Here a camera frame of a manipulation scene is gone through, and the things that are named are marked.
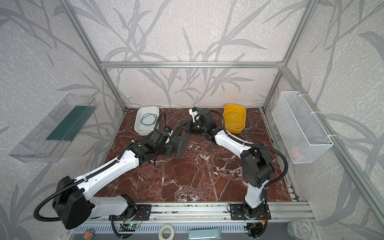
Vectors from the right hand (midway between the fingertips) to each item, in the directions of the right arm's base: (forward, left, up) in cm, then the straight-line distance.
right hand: (180, 122), depth 82 cm
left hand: (-8, +4, -7) cm, 12 cm away
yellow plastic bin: (+28, -43, -19) cm, 55 cm away
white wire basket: (-18, -55, +12) cm, 59 cm away
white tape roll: (-48, +1, -21) cm, 53 cm away
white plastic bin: (+20, +30, -22) cm, 43 cm away
